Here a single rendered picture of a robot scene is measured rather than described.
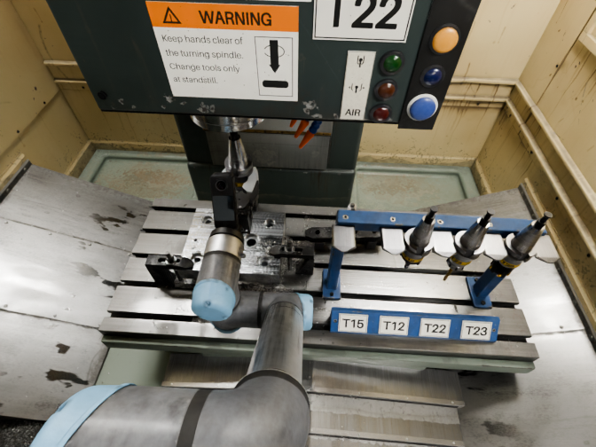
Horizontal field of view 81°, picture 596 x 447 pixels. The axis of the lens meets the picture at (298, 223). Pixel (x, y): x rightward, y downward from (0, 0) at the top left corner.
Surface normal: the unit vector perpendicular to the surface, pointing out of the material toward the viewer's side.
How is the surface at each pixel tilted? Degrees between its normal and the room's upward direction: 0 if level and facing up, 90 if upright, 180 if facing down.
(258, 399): 46
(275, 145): 90
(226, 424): 24
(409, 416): 7
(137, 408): 30
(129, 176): 0
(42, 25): 90
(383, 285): 0
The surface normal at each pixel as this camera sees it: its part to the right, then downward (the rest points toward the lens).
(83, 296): 0.42, -0.54
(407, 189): 0.01, -0.62
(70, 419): -0.02, -0.86
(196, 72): -0.06, 0.78
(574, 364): -0.40, -0.59
